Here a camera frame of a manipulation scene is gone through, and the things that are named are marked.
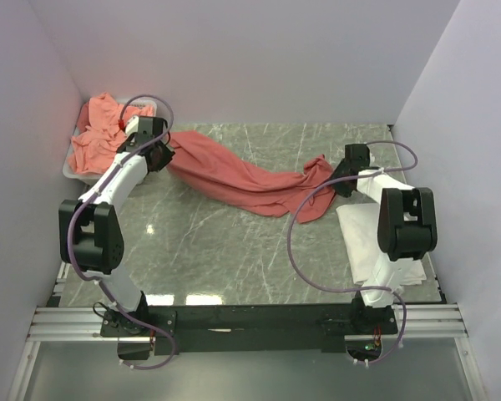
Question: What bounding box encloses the red t-shirt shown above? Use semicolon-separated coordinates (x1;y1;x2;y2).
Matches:
167;130;335;224

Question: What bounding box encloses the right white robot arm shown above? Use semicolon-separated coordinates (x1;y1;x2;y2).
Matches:
331;144;438;333

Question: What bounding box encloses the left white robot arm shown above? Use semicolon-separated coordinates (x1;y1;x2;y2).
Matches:
58;116;175;336

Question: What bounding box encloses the salmon pink t-shirt pile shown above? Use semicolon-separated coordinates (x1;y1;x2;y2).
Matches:
68;91;156;176

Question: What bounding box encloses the white plastic laundry basket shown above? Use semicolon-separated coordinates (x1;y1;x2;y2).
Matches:
62;96;159;186

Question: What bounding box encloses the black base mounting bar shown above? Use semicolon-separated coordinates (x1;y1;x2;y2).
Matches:
100;300;398;358

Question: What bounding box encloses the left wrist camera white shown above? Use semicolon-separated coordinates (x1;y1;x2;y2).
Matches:
118;115;141;136

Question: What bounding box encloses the aluminium rail frame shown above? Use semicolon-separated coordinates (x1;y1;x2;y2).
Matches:
8;266;485;401

